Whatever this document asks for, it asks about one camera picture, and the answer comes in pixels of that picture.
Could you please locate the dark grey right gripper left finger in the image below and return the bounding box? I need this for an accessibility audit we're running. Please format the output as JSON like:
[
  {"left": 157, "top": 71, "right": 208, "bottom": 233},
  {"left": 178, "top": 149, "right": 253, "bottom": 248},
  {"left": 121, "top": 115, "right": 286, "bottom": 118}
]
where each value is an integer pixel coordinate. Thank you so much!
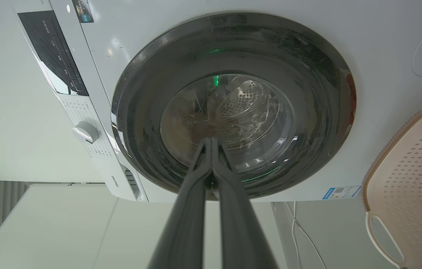
[{"left": 148, "top": 137, "right": 213, "bottom": 269}]

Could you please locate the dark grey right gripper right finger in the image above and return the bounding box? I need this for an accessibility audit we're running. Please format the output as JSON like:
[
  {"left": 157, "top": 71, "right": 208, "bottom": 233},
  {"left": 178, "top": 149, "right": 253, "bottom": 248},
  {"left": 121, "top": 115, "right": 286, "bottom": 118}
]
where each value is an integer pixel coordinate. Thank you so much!
[{"left": 211, "top": 137, "right": 279, "bottom": 269}]

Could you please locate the beige perforated laundry basket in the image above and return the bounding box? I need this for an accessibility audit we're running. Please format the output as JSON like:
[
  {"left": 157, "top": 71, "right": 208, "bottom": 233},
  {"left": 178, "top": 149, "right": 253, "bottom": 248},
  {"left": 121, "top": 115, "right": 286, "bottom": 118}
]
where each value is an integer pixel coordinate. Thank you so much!
[{"left": 362, "top": 105, "right": 422, "bottom": 269}]

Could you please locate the round dark washing machine door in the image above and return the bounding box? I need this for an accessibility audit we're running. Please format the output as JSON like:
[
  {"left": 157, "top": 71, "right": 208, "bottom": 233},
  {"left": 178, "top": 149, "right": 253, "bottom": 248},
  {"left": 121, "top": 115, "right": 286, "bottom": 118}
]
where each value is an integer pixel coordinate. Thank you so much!
[{"left": 111, "top": 12, "right": 357, "bottom": 198}]

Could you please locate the silver washing machine dial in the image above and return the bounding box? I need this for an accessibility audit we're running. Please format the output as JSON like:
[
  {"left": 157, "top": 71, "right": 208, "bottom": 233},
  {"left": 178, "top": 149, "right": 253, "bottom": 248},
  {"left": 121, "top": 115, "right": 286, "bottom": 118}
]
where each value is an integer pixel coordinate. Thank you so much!
[{"left": 72, "top": 121, "right": 100, "bottom": 144}]

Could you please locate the white front-load washing machine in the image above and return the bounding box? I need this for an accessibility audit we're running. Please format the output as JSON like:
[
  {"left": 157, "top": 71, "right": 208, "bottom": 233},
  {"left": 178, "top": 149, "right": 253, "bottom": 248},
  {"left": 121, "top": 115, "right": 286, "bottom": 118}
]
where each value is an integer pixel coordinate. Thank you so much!
[{"left": 11, "top": 0, "right": 422, "bottom": 202}]

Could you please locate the thin white cable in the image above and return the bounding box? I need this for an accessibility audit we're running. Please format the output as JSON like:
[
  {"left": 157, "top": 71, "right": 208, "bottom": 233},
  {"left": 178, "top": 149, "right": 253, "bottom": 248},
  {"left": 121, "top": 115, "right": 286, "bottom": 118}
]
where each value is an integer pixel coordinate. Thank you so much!
[{"left": 285, "top": 202, "right": 327, "bottom": 269}]

